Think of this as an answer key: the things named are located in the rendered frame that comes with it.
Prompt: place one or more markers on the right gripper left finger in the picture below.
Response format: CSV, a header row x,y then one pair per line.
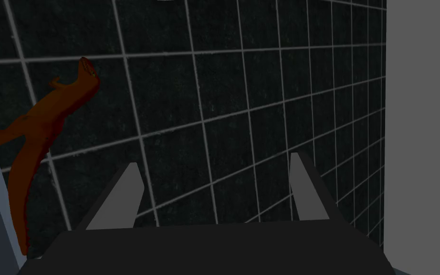
x,y
119,202

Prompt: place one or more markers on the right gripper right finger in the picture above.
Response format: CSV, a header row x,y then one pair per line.
x,y
308,194

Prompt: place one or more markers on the orange toy dinosaur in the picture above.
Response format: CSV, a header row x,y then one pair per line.
x,y
40,126

